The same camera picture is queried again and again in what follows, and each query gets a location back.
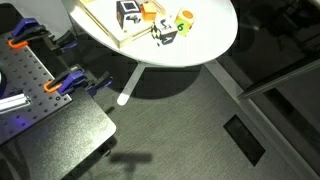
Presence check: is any black white letter cube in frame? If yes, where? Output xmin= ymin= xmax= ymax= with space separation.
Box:
xmin=151 ymin=17 xmax=178 ymax=46

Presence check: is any round white table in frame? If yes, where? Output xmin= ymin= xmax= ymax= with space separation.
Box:
xmin=62 ymin=0 xmax=238 ymax=105

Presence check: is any purple clamp with orange tips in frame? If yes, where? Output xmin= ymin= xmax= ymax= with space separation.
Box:
xmin=43 ymin=64 xmax=113 ymax=96

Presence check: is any yellow orange number cube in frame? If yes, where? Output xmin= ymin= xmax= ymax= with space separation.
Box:
xmin=174 ymin=8 xmax=195 ymax=36

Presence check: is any dark floor hatch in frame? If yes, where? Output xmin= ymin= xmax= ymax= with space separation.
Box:
xmin=223 ymin=115 xmax=266 ymax=166

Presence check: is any wooden tray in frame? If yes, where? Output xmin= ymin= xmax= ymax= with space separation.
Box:
xmin=74 ymin=0 xmax=160 ymax=48

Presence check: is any black perforated breadboard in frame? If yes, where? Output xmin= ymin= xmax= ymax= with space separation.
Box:
xmin=0 ymin=32 xmax=72 ymax=144

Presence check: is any black white patterned cube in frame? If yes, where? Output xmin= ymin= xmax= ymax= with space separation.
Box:
xmin=116 ymin=0 xmax=142 ymax=30

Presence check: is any aluminium extrusion rail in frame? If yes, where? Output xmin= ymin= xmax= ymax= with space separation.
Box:
xmin=0 ymin=94 xmax=31 ymax=113

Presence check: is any black cart top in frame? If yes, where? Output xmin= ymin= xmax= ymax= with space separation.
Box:
xmin=0 ymin=89 xmax=116 ymax=180

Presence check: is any orange cup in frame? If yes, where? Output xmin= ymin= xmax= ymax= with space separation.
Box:
xmin=141 ymin=3 xmax=157 ymax=22

